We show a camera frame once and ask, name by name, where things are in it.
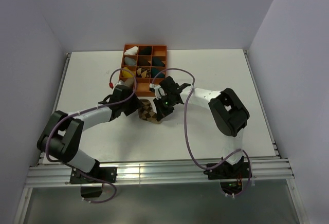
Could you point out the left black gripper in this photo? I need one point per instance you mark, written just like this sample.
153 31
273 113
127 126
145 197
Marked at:
135 104

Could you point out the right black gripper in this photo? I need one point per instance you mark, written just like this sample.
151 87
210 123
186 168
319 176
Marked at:
161 112

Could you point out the tan sock with maroon cuff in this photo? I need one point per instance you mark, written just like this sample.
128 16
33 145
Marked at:
129 82

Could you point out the brown argyle sock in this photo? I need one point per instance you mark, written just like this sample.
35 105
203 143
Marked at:
146 112

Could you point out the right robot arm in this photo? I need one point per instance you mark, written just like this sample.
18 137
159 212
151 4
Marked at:
229 114

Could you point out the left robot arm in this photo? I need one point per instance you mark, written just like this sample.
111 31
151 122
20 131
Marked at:
62 133

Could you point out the yellow rolled sock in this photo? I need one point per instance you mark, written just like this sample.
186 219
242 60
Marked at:
127 73

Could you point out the argyle rolled sock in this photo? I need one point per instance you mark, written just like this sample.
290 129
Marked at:
142 72

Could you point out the grey rolled sock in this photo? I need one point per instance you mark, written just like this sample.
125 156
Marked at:
130 61

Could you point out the teal rolled sock lower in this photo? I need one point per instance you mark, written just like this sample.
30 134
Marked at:
156 73

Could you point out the teal rolled sock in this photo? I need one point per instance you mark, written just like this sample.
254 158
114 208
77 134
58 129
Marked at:
156 73
158 61

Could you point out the orange wooden compartment tray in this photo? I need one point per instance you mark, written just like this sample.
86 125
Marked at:
142 83

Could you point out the dark brown rolled sock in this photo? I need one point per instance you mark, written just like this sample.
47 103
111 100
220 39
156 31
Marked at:
143 61

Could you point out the white rolled sock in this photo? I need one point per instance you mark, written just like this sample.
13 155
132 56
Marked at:
132 51

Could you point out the teal rolled sock upper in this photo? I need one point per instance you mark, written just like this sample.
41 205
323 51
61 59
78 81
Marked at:
158 61

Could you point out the dark green rolled sock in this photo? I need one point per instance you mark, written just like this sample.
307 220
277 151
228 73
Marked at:
145 50

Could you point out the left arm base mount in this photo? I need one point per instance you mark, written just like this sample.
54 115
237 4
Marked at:
92 186

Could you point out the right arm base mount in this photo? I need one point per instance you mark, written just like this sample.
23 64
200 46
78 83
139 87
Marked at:
227 171

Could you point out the aluminium table frame rail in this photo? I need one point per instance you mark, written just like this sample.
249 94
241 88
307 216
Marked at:
162 172

